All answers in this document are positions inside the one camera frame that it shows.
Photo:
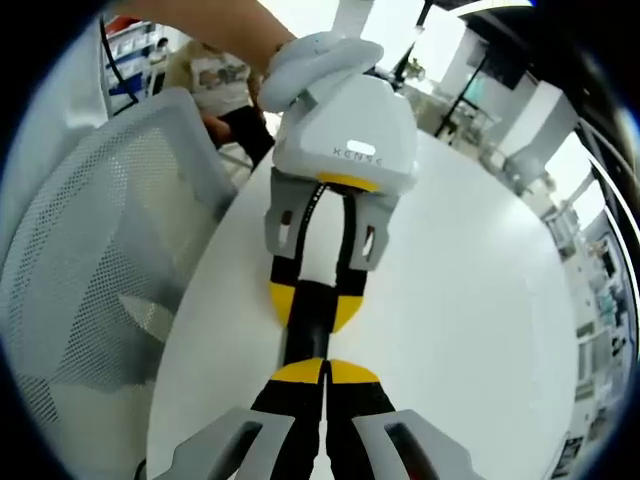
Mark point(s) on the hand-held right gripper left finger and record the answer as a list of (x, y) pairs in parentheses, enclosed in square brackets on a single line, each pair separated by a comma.
[(285, 410)]

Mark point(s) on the black screen on stand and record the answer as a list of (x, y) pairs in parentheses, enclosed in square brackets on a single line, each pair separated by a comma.
[(495, 65)]

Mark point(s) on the white storage shelf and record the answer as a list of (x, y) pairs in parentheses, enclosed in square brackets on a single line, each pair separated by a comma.
[(145, 45)]

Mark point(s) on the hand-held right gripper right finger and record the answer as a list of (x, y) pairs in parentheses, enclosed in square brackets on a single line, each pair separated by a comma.
[(360, 410)]

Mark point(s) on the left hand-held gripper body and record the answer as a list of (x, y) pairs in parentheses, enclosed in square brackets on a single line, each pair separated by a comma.
[(345, 125)]

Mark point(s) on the grey mesh office chair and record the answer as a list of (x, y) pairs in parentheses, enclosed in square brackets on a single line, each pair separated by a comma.
[(100, 225)]

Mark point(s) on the black cylindrical bar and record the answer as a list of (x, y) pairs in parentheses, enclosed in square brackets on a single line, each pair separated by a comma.
[(312, 320)]

